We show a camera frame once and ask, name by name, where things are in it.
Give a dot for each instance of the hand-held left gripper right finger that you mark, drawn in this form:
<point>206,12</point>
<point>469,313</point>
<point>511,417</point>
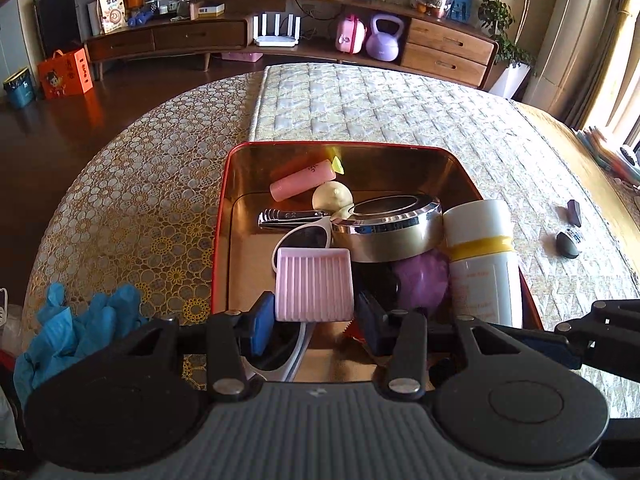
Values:
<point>367,322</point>

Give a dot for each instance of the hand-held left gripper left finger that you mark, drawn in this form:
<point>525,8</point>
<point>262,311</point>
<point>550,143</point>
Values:
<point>262,322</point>

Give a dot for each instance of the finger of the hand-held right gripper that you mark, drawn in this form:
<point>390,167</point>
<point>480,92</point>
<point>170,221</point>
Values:
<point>615,312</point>
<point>550,352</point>

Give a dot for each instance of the red metal tin tray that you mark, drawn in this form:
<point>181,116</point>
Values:
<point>250,260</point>

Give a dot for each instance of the pink ribbed toy dustpan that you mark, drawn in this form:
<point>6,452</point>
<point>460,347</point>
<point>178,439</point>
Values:
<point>315,285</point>

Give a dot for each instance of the round chrome lidded tin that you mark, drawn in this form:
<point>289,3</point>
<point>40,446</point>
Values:
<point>385,240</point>

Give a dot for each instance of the white bottle yellow label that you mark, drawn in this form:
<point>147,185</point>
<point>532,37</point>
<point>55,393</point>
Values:
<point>482,285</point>

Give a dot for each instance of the metal nail clipper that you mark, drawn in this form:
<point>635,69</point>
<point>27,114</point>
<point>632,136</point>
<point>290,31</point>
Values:
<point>290,217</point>

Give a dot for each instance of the beige garlic-shaped ball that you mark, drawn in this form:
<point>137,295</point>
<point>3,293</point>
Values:
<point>330,195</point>

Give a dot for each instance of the pink tube yellow tip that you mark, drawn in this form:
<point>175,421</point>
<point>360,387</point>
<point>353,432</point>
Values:
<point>300,182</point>

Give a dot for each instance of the purple bumpy toy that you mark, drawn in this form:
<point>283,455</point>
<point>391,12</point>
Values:
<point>422,280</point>

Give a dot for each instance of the black egg-shaped container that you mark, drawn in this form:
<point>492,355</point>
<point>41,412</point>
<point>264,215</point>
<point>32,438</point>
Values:
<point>567,245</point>

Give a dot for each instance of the gold lace tablecloth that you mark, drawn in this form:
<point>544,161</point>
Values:
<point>150,185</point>

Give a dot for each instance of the blue rubber gloves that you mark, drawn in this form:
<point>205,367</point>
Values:
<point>75,330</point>

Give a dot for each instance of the yellow woven table cloth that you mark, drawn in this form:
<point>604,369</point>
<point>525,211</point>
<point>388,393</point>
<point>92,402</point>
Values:
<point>575,125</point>

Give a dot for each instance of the potted tree white pot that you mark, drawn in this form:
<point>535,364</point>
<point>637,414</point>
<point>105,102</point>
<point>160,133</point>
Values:
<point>515,80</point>

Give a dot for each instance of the flat pink box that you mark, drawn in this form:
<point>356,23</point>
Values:
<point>242,56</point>

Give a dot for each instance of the wooden tv cabinet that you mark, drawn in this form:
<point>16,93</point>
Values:
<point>440,55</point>

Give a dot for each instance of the purple kettlebell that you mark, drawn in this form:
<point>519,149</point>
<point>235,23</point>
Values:
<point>382,45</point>

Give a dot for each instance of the beige curtain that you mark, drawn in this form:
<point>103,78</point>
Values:
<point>575,35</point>

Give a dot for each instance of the white wifi router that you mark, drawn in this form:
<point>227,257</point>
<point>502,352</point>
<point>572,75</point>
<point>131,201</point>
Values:
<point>276,37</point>

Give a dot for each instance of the pink toy case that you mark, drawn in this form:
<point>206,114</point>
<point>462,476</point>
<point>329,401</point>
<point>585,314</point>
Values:
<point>349,35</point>

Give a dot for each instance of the orange cardboard box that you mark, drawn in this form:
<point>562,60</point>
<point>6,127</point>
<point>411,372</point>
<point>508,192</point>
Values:
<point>65,77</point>

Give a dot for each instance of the small white yellow box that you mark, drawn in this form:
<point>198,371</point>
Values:
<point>207,10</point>

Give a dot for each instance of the blue printed box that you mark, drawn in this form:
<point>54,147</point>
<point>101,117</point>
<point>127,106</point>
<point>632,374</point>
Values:
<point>462,2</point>

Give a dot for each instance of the teal bucket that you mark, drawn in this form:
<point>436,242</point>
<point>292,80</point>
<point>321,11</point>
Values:
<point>20,90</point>

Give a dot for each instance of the white orange snack bag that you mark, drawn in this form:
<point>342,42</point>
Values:
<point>111,10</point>

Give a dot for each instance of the dark tall cabinet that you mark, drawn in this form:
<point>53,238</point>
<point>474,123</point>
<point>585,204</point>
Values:
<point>65,10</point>

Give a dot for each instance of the white frame sunglasses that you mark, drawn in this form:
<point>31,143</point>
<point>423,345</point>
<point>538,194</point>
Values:
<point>305,237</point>

